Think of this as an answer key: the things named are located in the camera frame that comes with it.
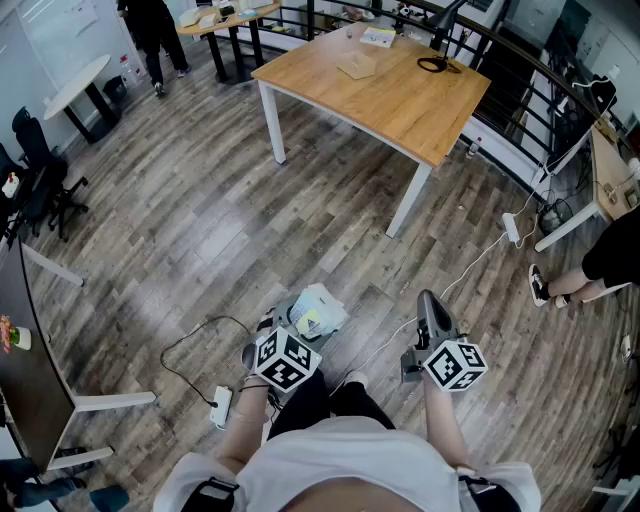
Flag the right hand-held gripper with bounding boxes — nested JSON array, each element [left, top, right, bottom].
[[399, 290, 489, 394]]

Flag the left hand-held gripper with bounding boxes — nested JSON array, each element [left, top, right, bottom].
[[241, 295, 347, 394]]

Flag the white plastic bag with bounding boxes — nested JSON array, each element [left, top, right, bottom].
[[288, 283, 349, 341]]

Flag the cardboard box with label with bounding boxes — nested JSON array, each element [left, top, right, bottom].
[[335, 50, 376, 80]]

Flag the person's right forearm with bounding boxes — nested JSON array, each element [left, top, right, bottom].
[[422, 374, 477, 474]]

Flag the person's black trousers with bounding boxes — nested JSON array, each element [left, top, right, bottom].
[[267, 369, 396, 441]]

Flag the white power strip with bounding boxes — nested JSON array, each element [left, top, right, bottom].
[[208, 384, 235, 431], [501, 212, 522, 246]]

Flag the person's white shirt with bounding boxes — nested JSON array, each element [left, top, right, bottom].
[[152, 417, 544, 512]]

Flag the person's bare belly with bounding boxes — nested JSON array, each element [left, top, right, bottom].
[[289, 479, 466, 512]]

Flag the wooden table white legs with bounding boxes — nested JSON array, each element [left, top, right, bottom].
[[251, 22, 492, 240]]

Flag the wooden desk white legs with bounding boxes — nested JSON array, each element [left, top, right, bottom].
[[533, 124, 640, 254]]

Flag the black computer monitor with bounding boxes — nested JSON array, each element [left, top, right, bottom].
[[544, 74, 619, 176]]

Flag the dark desk white legs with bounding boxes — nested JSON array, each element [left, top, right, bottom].
[[0, 234, 157, 474]]

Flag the yellow white book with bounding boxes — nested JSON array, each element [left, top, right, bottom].
[[359, 26, 397, 49]]

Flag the small flower pot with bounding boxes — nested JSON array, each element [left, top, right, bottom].
[[0, 314, 32, 354]]

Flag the round wooden table black legs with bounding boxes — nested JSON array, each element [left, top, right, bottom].
[[177, 0, 284, 85]]

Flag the black office chair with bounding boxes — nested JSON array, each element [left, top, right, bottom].
[[10, 105, 90, 244]]

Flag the white round table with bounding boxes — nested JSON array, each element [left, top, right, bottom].
[[42, 53, 121, 145]]

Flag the white power cable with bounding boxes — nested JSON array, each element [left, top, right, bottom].
[[329, 230, 509, 396]]

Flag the black floor cable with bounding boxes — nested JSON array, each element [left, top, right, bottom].
[[159, 314, 251, 407]]

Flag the black wire waste bin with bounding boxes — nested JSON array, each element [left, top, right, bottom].
[[537, 199, 574, 236]]

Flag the black shoulder strap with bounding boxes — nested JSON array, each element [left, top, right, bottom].
[[457, 474, 506, 512], [182, 476, 241, 512]]

